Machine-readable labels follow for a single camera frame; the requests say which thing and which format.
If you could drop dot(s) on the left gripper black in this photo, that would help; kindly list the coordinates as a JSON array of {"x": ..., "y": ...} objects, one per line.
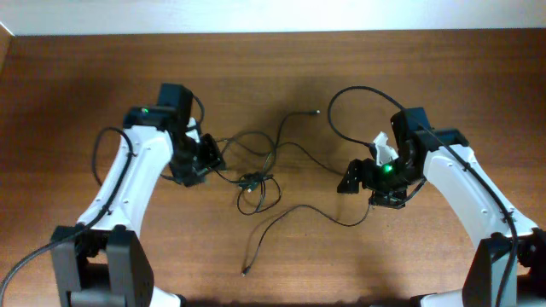
[{"x": 212, "y": 158}]

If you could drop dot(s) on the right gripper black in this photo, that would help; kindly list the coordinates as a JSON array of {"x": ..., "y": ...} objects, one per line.
[{"x": 368, "y": 166}]

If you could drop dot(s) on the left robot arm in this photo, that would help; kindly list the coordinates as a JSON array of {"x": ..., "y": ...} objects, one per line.
[{"x": 100, "y": 261}]

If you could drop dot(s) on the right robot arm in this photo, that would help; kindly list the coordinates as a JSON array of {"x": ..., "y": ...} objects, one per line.
[{"x": 508, "y": 267}]

